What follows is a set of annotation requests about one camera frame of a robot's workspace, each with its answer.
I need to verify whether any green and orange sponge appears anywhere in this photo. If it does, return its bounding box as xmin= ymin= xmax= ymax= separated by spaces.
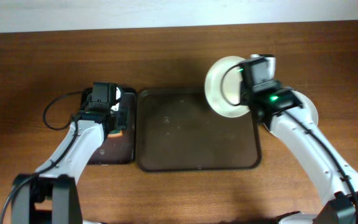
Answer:
xmin=107 ymin=129 xmax=123 ymax=138

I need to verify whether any pink white plate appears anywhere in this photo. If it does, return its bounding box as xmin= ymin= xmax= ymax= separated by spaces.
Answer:
xmin=268 ymin=90 xmax=318 ymax=142

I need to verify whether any cream white plate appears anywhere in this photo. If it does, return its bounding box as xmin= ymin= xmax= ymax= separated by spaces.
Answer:
xmin=204 ymin=56 xmax=250 ymax=118

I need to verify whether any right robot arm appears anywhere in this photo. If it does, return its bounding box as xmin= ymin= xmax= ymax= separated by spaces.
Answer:
xmin=240 ymin=80 xmax=358 ymax=223

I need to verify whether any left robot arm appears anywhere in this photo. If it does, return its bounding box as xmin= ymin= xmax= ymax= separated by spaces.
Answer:
xmin=4 ymin=106 xmax=129 ymax=224

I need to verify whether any small black water tray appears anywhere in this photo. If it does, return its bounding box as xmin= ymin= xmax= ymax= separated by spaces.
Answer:
xmin=88 ymin=87 xmax=137 ymax=166

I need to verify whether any large brown serving tray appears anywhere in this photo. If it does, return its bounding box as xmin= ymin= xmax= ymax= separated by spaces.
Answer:
xmin=135 ymin=88 xmax=262 ymax=172

